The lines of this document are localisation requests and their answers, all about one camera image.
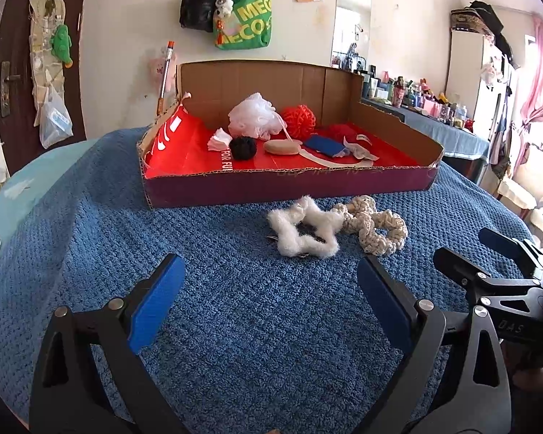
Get red knitted piece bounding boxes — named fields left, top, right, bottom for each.
left=326, top=122, right=358, bottom=141

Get white fluffy star scrunchie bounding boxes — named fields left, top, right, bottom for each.
left=267, top=195, right=345, bottom=259

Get red mesh bath pouf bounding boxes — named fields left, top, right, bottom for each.
left=281, top=104, right=317, bottom=140

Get table with blue cloth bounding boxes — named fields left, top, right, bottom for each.
left=359, top=97, right=490, bottom=186

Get black backpack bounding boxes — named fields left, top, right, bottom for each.
left=180, top=0, right=222, bottom=33

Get blue textured blanket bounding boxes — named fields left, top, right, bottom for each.
left=0, top=127, right=543, bottom=434

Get teal bed sheet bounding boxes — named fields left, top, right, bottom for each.
left=0, top=138, right=100, bottom=218

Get beige oval sponge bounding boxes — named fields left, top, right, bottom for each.
left=264, top=139, right=303, bottom=157

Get green plush toy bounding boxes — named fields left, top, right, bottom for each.
left=51, top=24, right=74, bottom=68

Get clear plastic bag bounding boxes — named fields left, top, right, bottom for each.
left=38, top=86, right=74, bottom=150

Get orange and white stick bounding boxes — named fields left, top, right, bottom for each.
left=156, top=41, right=176, bottom=116

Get beige crochet scrunchie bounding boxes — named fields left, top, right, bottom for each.
left=330, top=195, right=409, bottom=256

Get cardboard box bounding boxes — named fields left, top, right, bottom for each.
left=137, top=60, right=445, bottom=210

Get dark bags on wardrobe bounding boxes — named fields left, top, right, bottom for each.
left=450, top=0, right=510, bottom=39

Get metal door handle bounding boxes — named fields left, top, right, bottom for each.
left=0, top=61, right=21, bottom=117

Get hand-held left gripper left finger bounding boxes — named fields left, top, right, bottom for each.
left=29, top=253, right=191, bottom=434

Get red paper liner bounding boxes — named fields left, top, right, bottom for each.
left=144, top=104, right=428, bottom=179

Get white plush keychain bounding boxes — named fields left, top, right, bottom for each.
left=214, top=0, right=235, bottom=48

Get beige hanging organizer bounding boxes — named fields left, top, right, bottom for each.
left=28, top=0, right=73, bottom=125

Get green tote bag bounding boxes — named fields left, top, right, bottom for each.
left=214, top=0, right=273, bottom=50

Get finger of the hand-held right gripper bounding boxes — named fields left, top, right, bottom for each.
left=433, top=246, right=541, bottom=300
left=478, top=227, right=543, bottom=276

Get row of bottles and trinkets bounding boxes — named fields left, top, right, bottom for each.
left=362, top=70, right=478, bottom=129

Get black mesh pouf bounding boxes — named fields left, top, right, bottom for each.
left=229, top=136, right=257, bottom=161

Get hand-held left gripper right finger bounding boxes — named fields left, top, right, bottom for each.
left=357, top=254, right=512, bottom=434

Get pink plush wall toy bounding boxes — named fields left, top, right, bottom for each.
left=148, top=54, right=177, bottom=84

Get white wardrobe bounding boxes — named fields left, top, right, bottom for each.
left=446, top=27, right=519, bottom=163

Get dark wooden door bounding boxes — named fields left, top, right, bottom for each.
left=0, top=0, right=93, bottom=177

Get white mesh bath pouf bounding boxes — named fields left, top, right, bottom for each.
left=227, top=93, right=295, bottom=142

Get wall mirror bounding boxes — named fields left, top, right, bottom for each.
left=330, top=0, right=372, bottom=71

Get blue sponge with white label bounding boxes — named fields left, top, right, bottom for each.
left=304, top=133, right=380, bottom=162

